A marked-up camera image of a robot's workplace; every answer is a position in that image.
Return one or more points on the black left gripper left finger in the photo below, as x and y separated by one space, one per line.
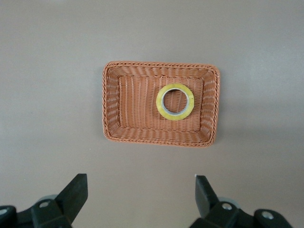
71 197

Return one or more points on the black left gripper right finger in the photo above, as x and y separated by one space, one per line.
206 197

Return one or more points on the yellow tape roll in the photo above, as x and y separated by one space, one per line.
159 104

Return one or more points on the brown table cover sheet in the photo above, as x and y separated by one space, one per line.
35 71

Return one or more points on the brown wicker basket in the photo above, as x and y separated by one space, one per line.
135 107

